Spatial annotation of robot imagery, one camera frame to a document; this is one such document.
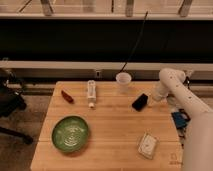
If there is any blue box on floor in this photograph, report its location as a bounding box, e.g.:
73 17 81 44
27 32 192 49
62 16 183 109
172 112 187 129

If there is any clear plastic cup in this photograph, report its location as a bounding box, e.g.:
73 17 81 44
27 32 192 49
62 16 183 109
116 72 132 93

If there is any black eraser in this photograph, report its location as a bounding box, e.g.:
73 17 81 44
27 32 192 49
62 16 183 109
132 94 148 111

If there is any wall power outlet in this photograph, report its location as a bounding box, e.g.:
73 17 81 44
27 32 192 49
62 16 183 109
96 70 101 78

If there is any green bowl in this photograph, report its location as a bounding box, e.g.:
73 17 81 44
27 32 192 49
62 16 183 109
51 116 90 153

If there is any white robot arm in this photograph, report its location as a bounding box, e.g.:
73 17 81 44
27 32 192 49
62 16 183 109
151 68 213 171

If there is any black office chair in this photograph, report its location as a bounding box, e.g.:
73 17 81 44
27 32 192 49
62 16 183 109
0 68 33 144

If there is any black diagonal cable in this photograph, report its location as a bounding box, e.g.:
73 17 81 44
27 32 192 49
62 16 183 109
119 10 150 74

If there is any red chili pepper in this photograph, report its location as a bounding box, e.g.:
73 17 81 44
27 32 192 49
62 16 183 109
61 90 74 103

